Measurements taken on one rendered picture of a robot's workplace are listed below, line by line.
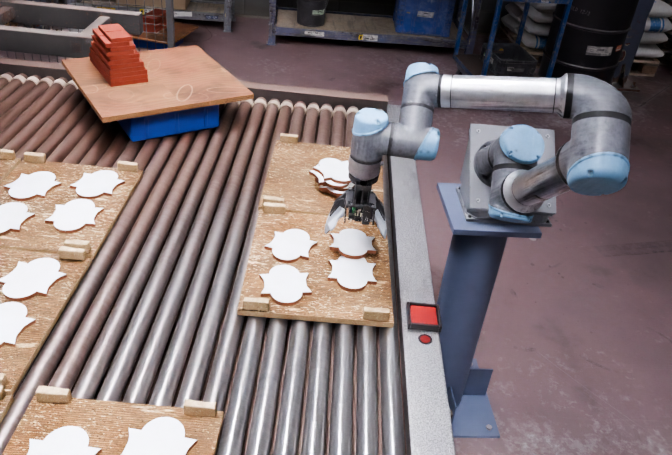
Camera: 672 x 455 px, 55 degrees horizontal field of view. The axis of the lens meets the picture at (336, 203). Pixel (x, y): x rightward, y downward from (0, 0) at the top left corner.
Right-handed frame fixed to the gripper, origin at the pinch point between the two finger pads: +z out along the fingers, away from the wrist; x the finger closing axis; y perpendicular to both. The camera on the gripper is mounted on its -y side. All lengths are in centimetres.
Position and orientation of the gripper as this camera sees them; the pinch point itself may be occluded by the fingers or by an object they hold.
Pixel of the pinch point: (355, 234)
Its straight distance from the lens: 165.5
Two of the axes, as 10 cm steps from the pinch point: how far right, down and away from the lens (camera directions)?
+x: 10.0, 0.9, 0.3
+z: -0.9, 8.2, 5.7
